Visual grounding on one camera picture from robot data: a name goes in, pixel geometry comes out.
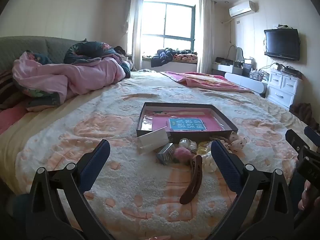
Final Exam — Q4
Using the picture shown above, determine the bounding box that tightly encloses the pearl hair clip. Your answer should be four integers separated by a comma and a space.
178, 138, 198, 153

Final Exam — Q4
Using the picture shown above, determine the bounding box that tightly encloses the dark brown cloth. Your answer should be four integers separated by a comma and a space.
289, 102, 313, 124

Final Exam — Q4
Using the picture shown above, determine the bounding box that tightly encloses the black wall television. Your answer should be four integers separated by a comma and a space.
263, 28, 301, 61

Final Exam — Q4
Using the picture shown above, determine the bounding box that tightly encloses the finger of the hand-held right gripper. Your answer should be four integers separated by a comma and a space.
285, 129, 311, 157
304, 126, 320, 142

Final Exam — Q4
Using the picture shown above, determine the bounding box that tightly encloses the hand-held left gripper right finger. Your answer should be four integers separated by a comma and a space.
207, 139, 294, 240

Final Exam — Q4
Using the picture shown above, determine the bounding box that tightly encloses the pink blanket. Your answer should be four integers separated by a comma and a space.
159, 71, 256, 93

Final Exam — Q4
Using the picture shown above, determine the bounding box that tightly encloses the brown hair claw clip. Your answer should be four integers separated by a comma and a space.
179, 155, 203, 205

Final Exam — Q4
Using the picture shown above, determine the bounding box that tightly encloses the pink packet with blue label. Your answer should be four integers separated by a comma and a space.
141, 110, 227, 132

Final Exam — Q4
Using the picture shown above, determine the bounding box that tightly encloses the sheer white curtain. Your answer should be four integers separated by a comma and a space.
124, 0, 146, 71
196, 0, 216, 74

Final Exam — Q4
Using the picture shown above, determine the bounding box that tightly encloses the pink fluffy hair clip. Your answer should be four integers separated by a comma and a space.
174, 147, 192, 165

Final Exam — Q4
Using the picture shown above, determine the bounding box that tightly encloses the white air conditioner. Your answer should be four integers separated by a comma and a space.
229, 0, 258, 18

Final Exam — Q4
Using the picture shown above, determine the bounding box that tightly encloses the black set-top box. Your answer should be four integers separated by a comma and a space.
282, 66, 302, 75

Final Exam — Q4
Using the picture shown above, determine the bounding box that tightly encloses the cream orange bedspread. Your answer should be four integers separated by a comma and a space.
0, 70, 312, 240

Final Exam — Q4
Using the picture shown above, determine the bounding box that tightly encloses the striped pillow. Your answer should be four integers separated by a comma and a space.
0, 69, 16, 111

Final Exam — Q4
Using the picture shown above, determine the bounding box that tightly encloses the shallow dark cardboard box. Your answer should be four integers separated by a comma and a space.
136, 102, 239, 143

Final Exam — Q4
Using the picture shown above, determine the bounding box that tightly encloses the white desk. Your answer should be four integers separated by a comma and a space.
212, 63, 268, 98

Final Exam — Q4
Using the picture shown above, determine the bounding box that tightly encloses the pile of clothes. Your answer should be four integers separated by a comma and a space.
151, 47, 198, 67

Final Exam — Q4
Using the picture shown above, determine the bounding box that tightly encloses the white drawer cabinet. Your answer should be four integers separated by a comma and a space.
265, 68, 304, 110

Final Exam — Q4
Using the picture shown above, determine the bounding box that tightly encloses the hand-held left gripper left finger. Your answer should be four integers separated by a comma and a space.
26, 139, 118, 240

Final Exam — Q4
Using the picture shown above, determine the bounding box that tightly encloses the green padded headboard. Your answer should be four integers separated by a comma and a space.
0, 36, 87, 68

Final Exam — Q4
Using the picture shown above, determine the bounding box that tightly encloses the pink floral quilt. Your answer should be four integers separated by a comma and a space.
11, 41, 132, 112

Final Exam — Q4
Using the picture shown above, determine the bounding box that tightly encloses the yellow scrunchie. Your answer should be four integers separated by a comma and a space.
197, 141, 213, 156

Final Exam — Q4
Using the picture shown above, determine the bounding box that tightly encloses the window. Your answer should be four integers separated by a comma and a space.
141, 1, 197, 53

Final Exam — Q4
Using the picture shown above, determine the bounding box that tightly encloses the person's right hand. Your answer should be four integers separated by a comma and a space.
298, 181, 320, 211

